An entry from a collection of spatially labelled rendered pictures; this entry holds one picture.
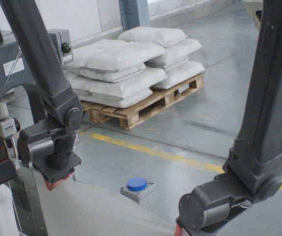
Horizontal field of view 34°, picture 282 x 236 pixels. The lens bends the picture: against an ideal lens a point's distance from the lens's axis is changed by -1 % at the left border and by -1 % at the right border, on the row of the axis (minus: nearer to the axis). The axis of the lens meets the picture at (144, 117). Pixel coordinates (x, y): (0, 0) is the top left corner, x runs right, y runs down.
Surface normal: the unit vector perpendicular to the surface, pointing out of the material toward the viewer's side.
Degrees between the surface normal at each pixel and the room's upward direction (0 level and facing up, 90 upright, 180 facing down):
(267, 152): 108
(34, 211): 90
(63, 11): 90
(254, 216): 0
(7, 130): 90
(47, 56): 103
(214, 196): 29
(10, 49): 90
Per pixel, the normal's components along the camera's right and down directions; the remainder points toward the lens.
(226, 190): 0.28, -0.74
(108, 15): 0.75, 0.16
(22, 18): 0.62, 0.45
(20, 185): -0.65, 0.36
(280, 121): 0.47, 0.68
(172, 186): -0.12, -0.92
